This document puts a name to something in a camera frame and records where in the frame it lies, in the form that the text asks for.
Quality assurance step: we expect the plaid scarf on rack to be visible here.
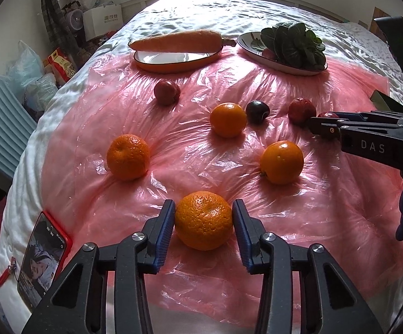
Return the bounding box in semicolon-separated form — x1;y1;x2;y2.
41;0;80;62

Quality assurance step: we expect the white round plate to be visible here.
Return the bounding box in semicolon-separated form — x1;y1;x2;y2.
236;32;328;76

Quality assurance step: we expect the red plum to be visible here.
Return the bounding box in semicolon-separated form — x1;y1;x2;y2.
154;80;181;106
288;97;317;125
318;112;339;118

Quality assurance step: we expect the red case smartphone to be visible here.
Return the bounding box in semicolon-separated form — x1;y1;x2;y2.
17;210;72;312

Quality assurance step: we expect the carrot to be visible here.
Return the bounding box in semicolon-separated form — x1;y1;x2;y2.
129;30;237;53

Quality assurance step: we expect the red phone strap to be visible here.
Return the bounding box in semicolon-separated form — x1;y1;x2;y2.
0;256;18;288

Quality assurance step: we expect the blue translucent plastic bag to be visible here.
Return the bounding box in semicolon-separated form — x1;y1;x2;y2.
5;41;58;112

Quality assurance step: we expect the dark purple plum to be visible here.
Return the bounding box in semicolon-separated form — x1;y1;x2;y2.
245;100;270;124

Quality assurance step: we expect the white paper shopping bag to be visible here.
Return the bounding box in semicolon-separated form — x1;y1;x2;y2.
83;4;124;41

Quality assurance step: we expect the wooden headboard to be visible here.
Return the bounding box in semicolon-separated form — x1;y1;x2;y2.
368;5;392;34

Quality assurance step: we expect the large bumpy mandarin orange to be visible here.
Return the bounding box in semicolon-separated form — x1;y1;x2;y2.
175;191;233;251

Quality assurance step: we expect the green rectangular tray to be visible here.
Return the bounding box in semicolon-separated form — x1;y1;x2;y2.
370;90;403;113

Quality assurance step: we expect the red yellow snack bag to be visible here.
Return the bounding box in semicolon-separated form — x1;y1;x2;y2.
43;48;76;86

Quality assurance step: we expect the smooth orange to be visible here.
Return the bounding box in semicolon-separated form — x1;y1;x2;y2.
210;103;247;138
259;140;304;185

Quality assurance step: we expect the pink plastic sheet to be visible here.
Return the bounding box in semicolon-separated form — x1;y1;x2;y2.
41;48;403;327

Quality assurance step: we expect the light blue suitcase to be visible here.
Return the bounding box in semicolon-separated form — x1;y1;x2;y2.
0;78;36;180

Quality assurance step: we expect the orange oval plate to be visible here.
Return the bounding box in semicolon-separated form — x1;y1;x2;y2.
133;51;221;74

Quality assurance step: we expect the purple fan lower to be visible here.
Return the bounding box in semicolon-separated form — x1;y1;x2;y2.
66;9;84;33

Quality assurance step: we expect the green leafy vegetable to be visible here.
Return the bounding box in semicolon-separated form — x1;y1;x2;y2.
260;23;327;71

